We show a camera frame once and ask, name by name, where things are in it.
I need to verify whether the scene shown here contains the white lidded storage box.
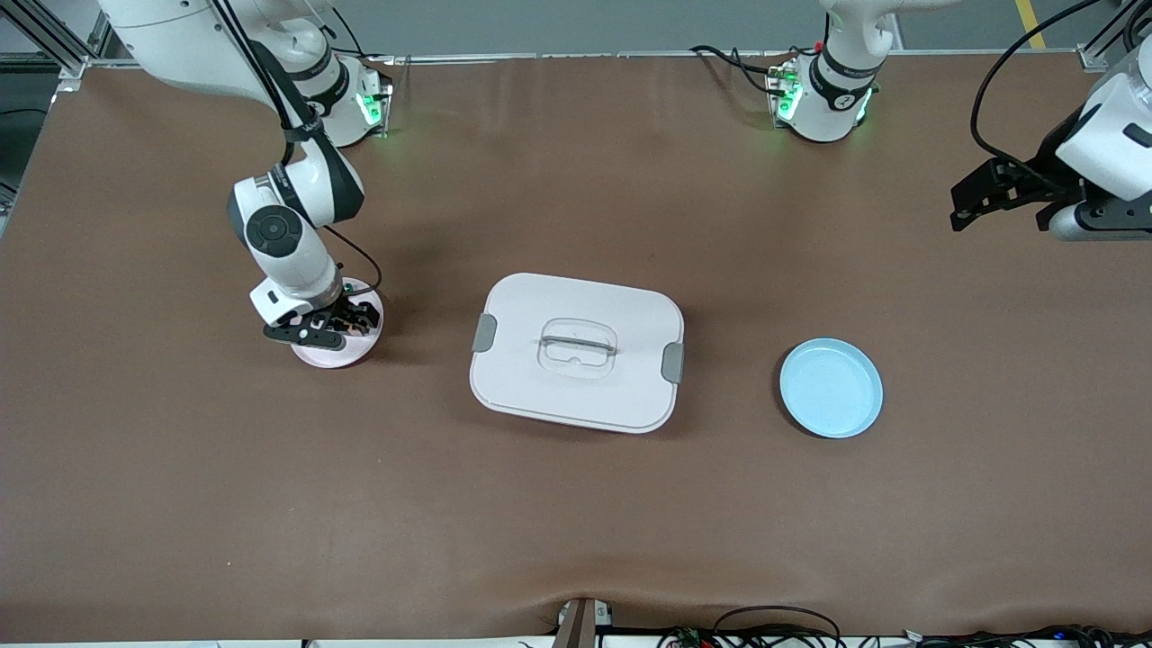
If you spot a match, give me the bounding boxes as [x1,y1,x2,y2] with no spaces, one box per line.
[469,272,686,435]

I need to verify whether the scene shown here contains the pale round plate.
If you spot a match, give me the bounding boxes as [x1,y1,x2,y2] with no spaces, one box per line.
[290,277,386,370]

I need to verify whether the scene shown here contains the light blue round plate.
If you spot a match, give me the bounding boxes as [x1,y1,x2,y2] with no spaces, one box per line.
[778,337,885,440]

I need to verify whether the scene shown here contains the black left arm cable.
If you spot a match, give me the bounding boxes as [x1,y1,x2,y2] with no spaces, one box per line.
[969,0,1106,174]

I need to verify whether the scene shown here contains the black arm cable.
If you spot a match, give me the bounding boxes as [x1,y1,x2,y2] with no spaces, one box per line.
[969,0,1106,174]
[216,0,384,300]

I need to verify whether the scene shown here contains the aluminium frame post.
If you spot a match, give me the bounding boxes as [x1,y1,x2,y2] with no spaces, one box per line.
[0,0,113,78]
[1078,0,1152,73]

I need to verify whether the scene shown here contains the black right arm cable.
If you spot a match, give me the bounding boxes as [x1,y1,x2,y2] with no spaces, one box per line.
[216,0,384,300]

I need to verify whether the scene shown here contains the black arm base cables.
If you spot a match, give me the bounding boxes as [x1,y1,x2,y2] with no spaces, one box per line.
[690,43,795,96]

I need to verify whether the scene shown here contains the silver table edge rail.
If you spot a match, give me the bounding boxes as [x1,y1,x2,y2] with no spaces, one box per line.
[387,49,1081,69]

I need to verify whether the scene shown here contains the camera mount post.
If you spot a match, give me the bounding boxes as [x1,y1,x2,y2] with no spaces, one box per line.
[551,597,614,648]

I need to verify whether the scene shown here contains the tangled black cable bundle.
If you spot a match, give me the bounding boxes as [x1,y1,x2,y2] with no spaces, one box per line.
[904,624,1152,648]

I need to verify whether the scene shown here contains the black looped cable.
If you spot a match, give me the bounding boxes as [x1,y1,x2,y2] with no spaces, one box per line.
[657,605,847,648]

